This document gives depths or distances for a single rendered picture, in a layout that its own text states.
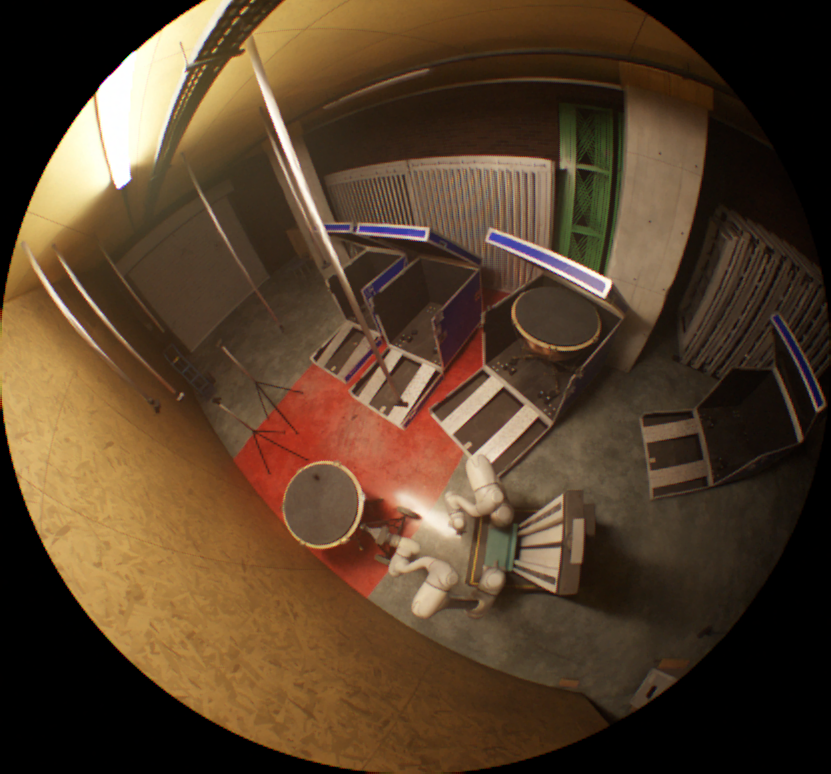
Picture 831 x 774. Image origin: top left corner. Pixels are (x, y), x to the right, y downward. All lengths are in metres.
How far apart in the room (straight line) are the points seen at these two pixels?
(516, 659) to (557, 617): 0.52
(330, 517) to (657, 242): 3.44
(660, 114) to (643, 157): 0.42
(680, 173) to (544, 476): 2.92
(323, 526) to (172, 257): 6.43
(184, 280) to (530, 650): 8.35
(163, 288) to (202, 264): 1.13
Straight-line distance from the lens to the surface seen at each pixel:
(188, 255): 7.26
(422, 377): 3.19
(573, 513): 0.94
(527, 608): 2.77
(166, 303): 7.28
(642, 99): 2.56
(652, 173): 2.59
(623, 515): 3.03
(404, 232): 2.42
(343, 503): 2.11
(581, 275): 1.83
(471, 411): 2.94
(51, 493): 1.45
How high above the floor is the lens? 2.67
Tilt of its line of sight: 48 degrees down
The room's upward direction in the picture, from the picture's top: 18 degrees counter-clockwise
